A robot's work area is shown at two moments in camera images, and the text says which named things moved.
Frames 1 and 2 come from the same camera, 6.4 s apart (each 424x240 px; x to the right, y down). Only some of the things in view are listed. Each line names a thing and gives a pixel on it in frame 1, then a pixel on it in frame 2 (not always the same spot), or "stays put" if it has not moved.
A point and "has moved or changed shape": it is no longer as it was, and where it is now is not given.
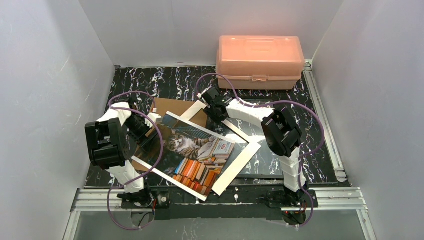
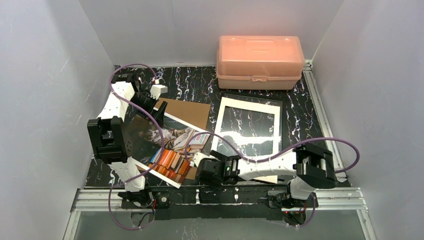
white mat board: [230, 130] has moved or changed shape
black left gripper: [149, 135] → [154, 106]
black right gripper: [214, 110] → [205, 165]
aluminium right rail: [320, 110] stays put
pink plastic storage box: [260, 62] stays put
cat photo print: [191, 156] has moved or changed shape
